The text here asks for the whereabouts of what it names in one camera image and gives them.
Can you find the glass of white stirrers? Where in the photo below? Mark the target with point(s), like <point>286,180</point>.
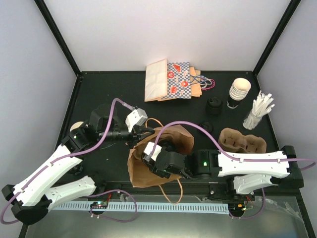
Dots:
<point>261,106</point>

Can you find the black lid stack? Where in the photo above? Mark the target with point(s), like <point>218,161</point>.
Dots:
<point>206,126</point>
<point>214,106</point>

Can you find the black frame post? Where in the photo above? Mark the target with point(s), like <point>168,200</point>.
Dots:
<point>286,17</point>
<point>44,10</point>

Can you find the large brown paper bag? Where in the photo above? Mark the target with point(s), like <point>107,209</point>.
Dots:
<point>174,138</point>

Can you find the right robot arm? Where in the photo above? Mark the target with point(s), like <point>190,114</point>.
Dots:
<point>244,172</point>

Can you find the white slotted cable duct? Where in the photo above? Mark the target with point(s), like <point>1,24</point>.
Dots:
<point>158,207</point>

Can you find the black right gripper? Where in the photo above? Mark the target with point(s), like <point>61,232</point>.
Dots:
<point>154,169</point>

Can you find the far black lid stack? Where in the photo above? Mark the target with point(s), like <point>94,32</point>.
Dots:
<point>214,106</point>

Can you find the near black lid stack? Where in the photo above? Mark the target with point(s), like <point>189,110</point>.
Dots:
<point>206,126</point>

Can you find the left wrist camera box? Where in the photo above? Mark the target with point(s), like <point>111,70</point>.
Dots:
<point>136,117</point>

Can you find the stack of paper cups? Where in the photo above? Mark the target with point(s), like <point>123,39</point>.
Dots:
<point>237,92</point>

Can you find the black right frame post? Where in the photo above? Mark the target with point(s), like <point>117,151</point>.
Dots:
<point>286,17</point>

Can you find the blue checkered paper bag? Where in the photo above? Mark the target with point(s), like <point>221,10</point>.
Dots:
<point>179,83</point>

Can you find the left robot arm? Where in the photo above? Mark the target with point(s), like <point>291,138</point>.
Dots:
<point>31,199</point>

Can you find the black left frame post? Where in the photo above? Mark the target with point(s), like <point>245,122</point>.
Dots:
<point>44,10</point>

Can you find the flat brown paper bags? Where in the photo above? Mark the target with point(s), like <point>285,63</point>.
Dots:
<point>195,86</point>

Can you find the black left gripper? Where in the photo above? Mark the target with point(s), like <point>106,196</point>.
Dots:
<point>137,133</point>

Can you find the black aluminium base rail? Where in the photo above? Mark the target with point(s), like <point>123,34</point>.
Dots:
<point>171,188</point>

